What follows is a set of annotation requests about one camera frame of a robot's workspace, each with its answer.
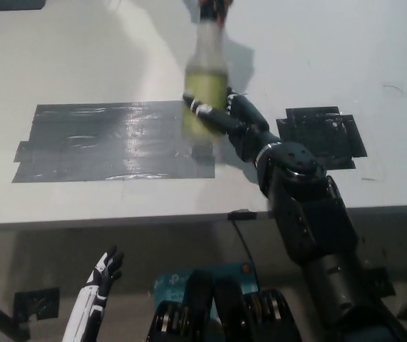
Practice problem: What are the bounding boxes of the teal router box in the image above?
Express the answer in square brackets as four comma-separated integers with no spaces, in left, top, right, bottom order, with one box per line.
[153,262,258,321]

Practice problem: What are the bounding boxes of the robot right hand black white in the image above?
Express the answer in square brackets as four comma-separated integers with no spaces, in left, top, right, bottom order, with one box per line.
[181,85,272,164]

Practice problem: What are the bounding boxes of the robot torso black blocks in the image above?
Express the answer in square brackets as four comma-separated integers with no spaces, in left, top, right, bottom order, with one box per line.
[147,269,303,342]

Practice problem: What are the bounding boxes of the thin black cable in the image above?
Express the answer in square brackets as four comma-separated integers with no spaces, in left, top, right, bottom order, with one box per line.
[231,218,256,265]

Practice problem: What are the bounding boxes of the dark flat object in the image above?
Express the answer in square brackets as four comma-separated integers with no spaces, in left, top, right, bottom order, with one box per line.
[0,0,47,13]

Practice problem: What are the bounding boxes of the person hand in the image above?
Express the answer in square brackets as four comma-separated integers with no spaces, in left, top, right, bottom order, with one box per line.
[196,0,235,26]

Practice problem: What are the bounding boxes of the large grey tape patch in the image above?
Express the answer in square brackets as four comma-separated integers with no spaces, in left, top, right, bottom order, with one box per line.
[10,100,216,184]

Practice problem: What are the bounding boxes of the small black tape square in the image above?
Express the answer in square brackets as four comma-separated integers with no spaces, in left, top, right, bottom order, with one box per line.
[275,105,369,171]

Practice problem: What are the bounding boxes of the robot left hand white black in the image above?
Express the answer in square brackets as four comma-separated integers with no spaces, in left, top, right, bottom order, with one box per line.
[86,245,125,302]

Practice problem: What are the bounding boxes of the translucent spray bottle yellow liquid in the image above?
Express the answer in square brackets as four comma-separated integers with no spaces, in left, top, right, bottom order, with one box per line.
[180,0,231,144]

